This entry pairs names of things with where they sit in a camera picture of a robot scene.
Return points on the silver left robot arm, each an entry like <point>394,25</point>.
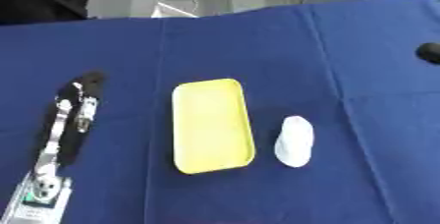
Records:
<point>35,198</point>

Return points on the white oval object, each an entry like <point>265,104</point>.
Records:
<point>294,141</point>

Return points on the white floor object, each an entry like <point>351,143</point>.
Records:
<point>170,11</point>

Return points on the yellow rectangular tray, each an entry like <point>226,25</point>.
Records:
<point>212,125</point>

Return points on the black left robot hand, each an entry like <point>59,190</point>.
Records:
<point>69,136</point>

